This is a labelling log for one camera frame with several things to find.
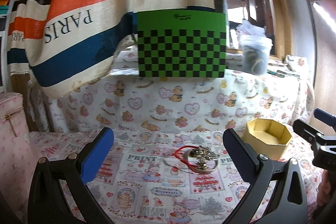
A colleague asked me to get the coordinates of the pink quilted bag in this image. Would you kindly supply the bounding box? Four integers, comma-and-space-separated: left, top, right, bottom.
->
0, 93, 41, 211

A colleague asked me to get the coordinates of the silver charm bracelet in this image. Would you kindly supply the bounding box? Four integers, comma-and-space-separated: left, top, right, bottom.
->
188, 145, 221, 171

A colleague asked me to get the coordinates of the green black checkered box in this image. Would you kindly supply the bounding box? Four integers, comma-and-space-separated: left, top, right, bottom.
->
137, 10, 226, 78

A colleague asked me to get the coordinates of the colourful lighter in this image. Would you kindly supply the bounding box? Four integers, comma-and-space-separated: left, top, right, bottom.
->
267, 69, 285, 78

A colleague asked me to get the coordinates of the person's right hand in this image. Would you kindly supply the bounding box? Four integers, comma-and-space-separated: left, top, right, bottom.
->
317, 170, 331, 206

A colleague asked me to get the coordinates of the striped Paris curtain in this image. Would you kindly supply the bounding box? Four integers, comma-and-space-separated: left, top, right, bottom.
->
7, 0, 223, 98

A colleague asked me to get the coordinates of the baby bear patterned cloth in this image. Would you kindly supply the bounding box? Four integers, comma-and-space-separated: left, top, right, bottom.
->
28, 49, 316, 135

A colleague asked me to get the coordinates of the yellow octagonal cardboard box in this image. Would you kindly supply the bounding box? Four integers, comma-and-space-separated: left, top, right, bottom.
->
243, 118, 292, 160

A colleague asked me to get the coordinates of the clear plastic lidded tub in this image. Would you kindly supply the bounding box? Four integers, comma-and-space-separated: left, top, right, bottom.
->
240, 35, 273, 76

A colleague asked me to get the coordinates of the red string bracelet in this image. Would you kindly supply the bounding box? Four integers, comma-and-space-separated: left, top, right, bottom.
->
174, 145, 203, 173

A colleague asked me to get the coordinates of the print patterned table cloth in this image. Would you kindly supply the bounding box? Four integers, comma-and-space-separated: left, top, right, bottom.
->
30, 128, 322, 223

